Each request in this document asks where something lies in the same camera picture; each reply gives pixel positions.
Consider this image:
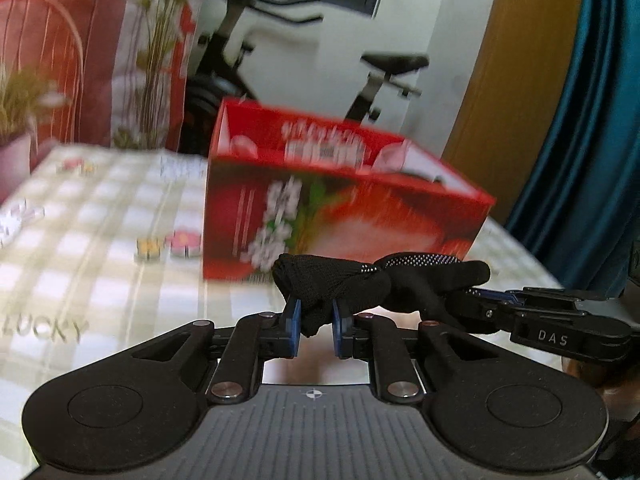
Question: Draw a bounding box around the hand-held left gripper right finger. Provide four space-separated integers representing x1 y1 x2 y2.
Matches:
332 299 492 404

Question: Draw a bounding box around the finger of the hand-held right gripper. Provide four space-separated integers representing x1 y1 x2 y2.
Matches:
470 287 622 307
446 293 590 335

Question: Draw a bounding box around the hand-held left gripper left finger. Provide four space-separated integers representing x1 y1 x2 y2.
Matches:
132 299 304 404

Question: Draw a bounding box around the black knitted dotted glove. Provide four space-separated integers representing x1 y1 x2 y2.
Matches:
272 252 494 339

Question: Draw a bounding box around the red strawberry print cardboard box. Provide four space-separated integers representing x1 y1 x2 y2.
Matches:
202 97 497 281

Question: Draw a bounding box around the teal curtain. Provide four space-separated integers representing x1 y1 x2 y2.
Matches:
504 0 640 292

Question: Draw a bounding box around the green checked cartoon tablecloth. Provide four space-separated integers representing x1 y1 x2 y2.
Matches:
0 142 567 402

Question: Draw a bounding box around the orange wooden door panel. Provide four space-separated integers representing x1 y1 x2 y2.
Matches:
442 0 587 212

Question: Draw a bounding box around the black exercise bike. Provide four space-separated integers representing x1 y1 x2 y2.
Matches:
182 0 431 157

